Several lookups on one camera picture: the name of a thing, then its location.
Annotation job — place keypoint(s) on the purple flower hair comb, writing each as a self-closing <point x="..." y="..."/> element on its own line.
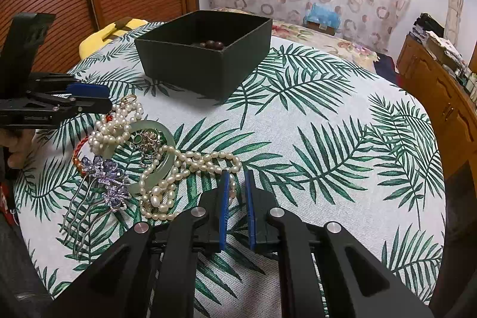
<point x="108" y="176"/>

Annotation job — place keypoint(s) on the yellow plush toy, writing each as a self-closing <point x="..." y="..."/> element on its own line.
<point x="97" y="38"/>

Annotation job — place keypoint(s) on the person's left hand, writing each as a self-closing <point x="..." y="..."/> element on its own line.
<point x="16" y="148"/>

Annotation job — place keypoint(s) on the pale green jade bangle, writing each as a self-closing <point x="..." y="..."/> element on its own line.
<point x="166" y="165"/>

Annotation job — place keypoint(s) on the blue plastic bag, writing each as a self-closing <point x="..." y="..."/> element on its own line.
<point x="322" y="14"/>

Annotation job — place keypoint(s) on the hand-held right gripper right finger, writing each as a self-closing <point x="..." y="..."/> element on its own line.
<point x="250" y="210"/>

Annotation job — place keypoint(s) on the wooden cabinet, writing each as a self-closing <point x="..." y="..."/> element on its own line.
<point x="439" y="94"/>

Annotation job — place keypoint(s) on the stack of folded clothes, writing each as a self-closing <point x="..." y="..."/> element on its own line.
<point x="428" y="25"/>

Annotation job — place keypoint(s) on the cardboard box with floral cloth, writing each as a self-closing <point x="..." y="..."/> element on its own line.
<point x="445" y="48"/>

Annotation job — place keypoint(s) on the dark blue blanket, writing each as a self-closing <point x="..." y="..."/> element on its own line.
<point x="385" y="66"/>

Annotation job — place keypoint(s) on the row of cosmetic bottles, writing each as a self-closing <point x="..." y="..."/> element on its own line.
<point x="467" y="79"/>

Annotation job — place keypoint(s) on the black jewelry box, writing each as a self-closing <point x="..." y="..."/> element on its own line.
<point x="186" y="68"/>

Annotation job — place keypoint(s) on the floral blanket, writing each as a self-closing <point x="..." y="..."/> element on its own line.
<point x="328" y="40"/>

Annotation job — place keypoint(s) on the small cardboard box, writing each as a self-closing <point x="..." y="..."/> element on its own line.
<point x="320" y="28"/>

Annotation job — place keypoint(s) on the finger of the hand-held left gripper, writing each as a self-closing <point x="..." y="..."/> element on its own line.
<point x="89" y="90"/>
<point x="85" y="105"/>

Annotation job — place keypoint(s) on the beige side curtain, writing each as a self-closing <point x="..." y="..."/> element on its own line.
<point x="454" y="1"/>

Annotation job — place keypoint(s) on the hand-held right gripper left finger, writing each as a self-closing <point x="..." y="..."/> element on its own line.
<point x="224" y="210"/>

